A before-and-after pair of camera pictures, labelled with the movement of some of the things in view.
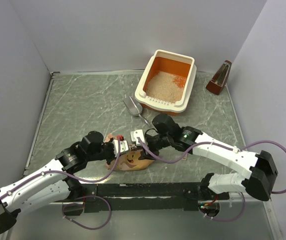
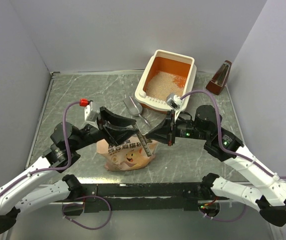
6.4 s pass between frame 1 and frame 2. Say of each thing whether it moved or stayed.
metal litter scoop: stayed
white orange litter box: stayed
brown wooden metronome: stayed
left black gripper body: moved
